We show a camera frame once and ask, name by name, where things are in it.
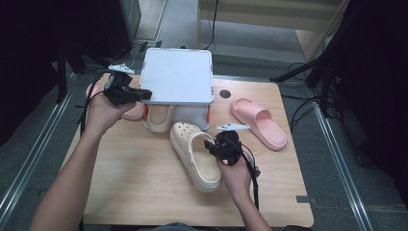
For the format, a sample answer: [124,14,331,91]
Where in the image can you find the person's left hand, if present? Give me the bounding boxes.
[85,92,138,138]

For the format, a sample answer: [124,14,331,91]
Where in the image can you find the metal floor rail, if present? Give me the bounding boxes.
[312,102,374,231]
[0,73,76,219]

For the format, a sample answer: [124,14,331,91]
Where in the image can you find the cream clog shoe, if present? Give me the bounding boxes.
[169,121,223,193]
[143,104,176,134]

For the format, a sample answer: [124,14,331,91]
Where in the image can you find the black floor cables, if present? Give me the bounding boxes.
[282,62,321,131]

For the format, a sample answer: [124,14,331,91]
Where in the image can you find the dark cabinet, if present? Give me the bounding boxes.
[95,0,142,61]

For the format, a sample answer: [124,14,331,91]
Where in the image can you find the white floor cable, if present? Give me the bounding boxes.
[110,44,138,70]

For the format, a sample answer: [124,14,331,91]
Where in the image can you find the small black floor box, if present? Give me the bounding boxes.
[138,39,163,53]

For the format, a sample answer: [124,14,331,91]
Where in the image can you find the grey tape piece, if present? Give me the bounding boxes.
[295,194,319,206]

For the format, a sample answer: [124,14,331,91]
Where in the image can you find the hanging black cable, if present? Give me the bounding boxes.
[200,0,219,51]

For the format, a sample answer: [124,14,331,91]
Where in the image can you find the person's right hand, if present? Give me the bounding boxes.
[216,155,254,201]

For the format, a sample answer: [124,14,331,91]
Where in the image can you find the beige wooden ledge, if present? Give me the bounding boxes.
[196,0,350,62]

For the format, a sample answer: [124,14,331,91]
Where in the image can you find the person's blue jeans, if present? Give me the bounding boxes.
[138,221,222,231]

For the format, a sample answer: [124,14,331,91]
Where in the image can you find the black tripod stand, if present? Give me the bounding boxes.
[268,47,341,116]

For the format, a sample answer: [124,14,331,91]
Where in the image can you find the black metal stand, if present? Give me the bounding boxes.
[56,41,88,104]

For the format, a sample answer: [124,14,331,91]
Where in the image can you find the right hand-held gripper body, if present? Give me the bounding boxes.
[214,122,251,167]

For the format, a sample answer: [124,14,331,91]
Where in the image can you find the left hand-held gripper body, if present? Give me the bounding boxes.
[102,63,142,107]

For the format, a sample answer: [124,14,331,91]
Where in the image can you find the left hand-held gripper black cable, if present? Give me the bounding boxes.
[76,68,115,136]

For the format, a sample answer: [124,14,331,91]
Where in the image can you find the white two-tier shoe rack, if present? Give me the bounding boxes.
[138,47,216,133]

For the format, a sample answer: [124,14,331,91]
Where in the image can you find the pink slide slipper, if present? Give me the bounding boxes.
[86,81,147,121]
[230,97,289,151]

